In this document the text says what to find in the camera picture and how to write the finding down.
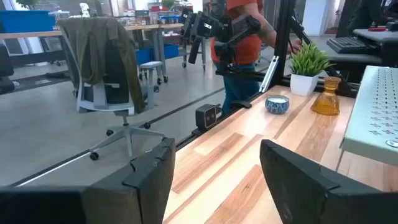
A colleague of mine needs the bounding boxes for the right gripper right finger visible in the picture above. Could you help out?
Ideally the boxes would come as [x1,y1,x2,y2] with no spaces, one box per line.
[259,139,398,224]

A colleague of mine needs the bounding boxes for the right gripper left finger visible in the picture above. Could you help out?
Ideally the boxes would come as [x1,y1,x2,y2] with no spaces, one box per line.
[81,137,177,224]

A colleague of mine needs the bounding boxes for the amber glass candle holder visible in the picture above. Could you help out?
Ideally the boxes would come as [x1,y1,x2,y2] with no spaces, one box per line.
[310,76,342,116]

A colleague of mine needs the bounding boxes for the green perforated metal shelf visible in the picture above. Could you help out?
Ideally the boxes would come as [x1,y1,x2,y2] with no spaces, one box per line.
[335,65,398,172]

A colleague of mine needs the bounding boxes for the potted artificial green plant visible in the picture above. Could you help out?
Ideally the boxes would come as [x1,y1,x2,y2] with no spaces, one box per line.
[289,40,336,97]

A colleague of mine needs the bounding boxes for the grey office chair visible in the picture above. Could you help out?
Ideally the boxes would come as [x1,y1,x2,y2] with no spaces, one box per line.
[57,17,166,162]

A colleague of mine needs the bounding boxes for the grey stool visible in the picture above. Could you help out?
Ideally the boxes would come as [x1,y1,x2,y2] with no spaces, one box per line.
[139,60,165,110]

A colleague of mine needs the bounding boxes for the person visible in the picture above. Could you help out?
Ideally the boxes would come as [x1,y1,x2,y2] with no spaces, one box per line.
[210,0,303,116]

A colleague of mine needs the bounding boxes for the blue storage bin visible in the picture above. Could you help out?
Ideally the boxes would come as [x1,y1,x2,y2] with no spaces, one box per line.
[163,43,180,60]
[136,47,153,65]

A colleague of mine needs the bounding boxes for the black keyboard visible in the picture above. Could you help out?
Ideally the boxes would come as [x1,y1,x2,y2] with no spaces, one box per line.
[326,36,373,55]

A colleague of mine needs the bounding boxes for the olive green jacket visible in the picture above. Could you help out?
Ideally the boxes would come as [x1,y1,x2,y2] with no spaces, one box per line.
[57,17,146,114]

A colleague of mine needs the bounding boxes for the grey desk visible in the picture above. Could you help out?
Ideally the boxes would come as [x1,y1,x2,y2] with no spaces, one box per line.
[309,28,398,83]

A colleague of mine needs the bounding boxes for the wooden workbench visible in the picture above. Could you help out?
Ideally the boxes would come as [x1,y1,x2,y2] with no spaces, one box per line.
[0,23,187,85]

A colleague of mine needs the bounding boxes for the large blue plastic crate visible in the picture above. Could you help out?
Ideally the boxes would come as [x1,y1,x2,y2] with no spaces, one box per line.
[0,10,56,34]

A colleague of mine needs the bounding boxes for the small black cube camera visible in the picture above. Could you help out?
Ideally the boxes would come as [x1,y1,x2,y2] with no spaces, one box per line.
[195,103,218,131]

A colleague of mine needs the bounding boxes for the silver metal bracket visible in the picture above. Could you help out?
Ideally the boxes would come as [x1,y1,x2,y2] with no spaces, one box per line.
[258,55,280,93]

